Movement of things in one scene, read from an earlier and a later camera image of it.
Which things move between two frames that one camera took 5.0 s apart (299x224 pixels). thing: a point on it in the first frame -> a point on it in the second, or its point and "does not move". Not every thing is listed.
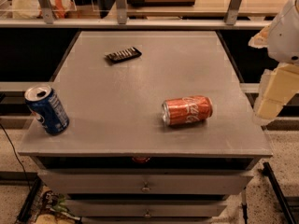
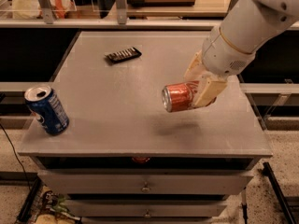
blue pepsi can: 47,108 does not move
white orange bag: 25,3 does not move
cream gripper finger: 278,86 -> 210,91
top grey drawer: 146,181 does not move
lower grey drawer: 148,207 does not move
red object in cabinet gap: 141,159 does not move
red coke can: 186,110 -> 178,96
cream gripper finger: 261,39 -> 196,69
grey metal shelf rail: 47,20 does not move
